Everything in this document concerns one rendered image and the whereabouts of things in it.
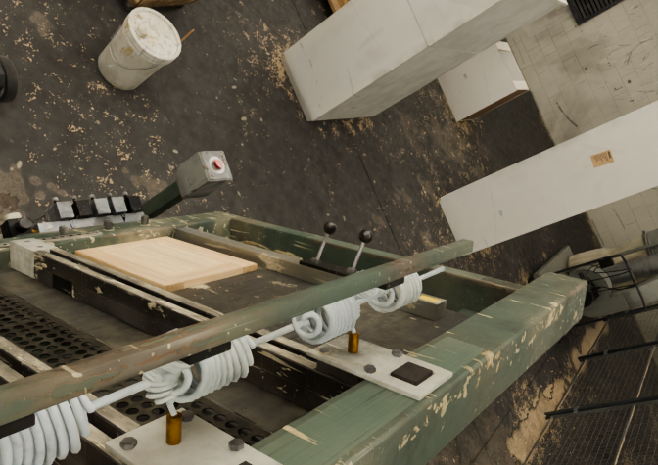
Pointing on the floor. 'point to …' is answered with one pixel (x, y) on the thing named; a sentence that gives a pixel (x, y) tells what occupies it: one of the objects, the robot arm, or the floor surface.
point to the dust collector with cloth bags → (612, 275)
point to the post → (170, 196)
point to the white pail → (139, 49)
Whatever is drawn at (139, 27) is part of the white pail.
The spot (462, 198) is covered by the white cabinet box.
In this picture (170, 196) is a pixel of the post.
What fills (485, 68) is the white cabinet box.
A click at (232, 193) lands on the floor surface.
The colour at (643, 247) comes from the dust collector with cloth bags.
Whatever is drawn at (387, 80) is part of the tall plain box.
